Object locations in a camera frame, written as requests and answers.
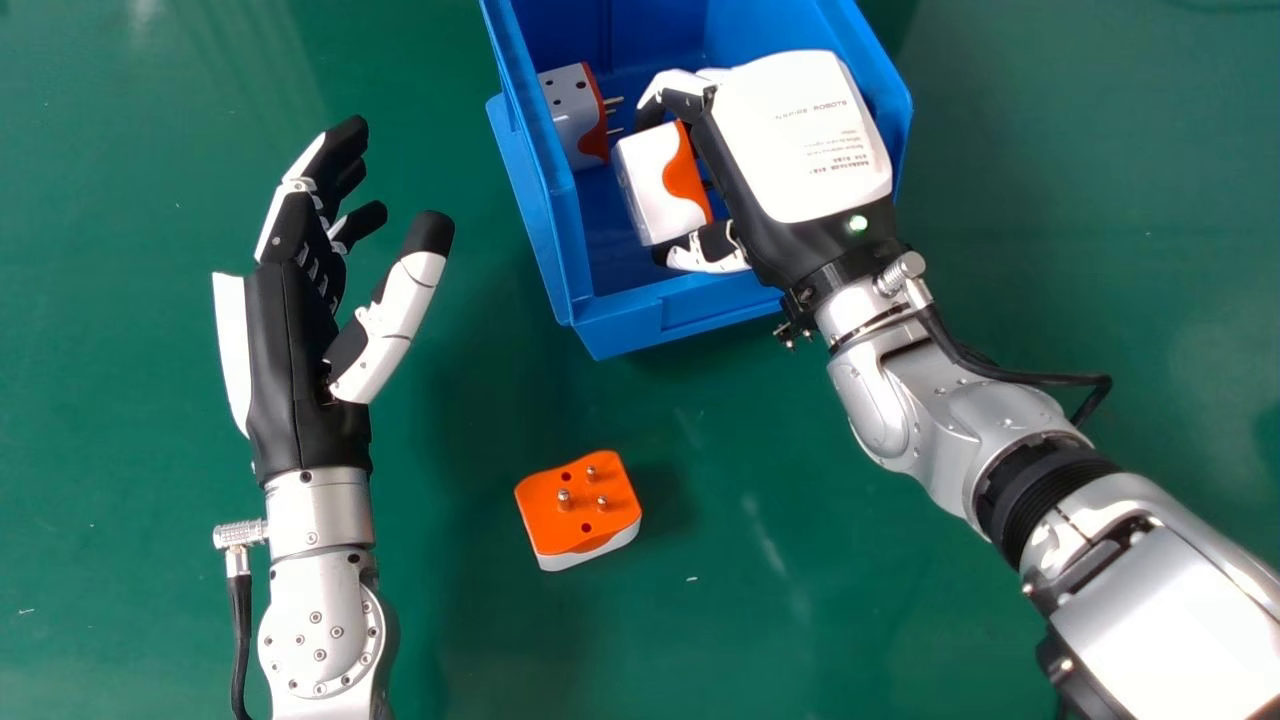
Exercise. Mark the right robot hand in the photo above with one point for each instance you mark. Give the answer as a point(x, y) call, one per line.
point(790, 150)

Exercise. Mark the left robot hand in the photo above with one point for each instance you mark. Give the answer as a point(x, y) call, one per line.
point(290, 340)

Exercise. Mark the white-and-orange plug adapter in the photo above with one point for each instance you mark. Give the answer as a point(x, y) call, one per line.
point(660, 185)
point(575, 110)
point(578, 507)

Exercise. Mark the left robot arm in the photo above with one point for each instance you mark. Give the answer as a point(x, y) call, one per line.
point(320, 590)

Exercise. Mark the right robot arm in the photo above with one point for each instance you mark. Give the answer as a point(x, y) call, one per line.
point(1040, 490)

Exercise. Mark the blue plastic bin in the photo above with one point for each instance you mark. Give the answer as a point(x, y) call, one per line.
point(560, 200)

